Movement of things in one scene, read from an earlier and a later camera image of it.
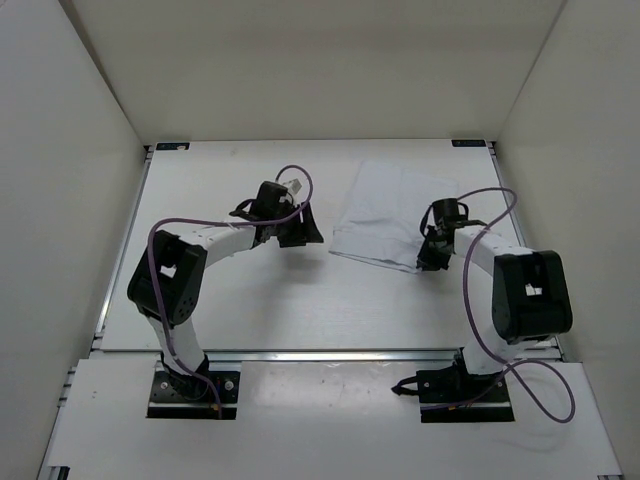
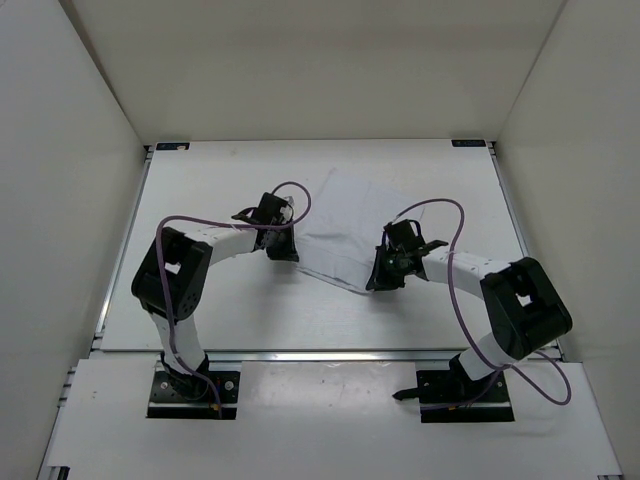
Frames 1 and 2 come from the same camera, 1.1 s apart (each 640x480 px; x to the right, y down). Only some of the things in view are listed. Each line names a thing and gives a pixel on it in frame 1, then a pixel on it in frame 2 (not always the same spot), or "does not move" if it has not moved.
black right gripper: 424,260 → 381,282
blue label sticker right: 469,143 does not move
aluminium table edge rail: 334,357 does not move
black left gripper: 304,231 → 288,252
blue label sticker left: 172,145 does not move
